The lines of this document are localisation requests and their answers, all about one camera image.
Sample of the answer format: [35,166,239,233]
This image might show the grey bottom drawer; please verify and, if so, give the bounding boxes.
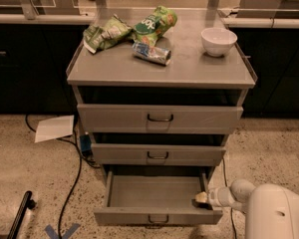
[95,165,222,226]

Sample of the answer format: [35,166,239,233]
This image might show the grey drawer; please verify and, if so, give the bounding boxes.
[95,165,222,226]
[78,104,243,134]
[92,143,225,166]

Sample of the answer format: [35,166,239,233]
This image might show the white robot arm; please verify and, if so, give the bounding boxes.
[195,179,299,239]

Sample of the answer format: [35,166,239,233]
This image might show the grey drawer cabinet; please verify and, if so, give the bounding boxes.
[68,9,255,183]

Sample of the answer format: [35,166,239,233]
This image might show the grey middle drawer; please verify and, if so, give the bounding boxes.
[92,143,225,166]

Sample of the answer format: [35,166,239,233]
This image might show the grey top drawer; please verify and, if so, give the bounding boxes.
[78,104,243,134]

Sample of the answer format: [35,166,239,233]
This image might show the blue power adapter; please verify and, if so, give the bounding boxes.
[79,134,92,156]

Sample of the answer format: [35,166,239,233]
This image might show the blue silver crushed can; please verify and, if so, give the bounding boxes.
[133,42,171,66]

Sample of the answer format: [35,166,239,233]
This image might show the blue tape cross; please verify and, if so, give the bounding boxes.
[44,222,81,239]

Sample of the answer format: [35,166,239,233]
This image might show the white ceramic bowl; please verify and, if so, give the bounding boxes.
[201,27,237,57]

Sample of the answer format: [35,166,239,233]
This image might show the white paper sheet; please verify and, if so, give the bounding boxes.
[35,116,74,142]

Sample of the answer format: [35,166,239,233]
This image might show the black bar lower left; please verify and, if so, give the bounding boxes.
[6,190,36,239]

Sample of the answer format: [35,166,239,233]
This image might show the green snack bag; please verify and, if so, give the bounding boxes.
[130,6,177,46]

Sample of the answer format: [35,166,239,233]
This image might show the light green crumpled chip bag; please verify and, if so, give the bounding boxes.
[83,14,133,54]

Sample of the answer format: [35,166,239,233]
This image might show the dark counter cabinet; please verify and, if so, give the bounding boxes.
[0,24,299,118]

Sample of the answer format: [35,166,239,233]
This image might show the black cable right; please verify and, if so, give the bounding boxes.
[221,156,238,239]

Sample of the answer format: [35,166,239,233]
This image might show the black cable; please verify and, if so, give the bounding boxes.
[221,156,238,239]
[24,114,101,239]

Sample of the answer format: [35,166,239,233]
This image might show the black cable left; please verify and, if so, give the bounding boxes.
[24,114,101,239]

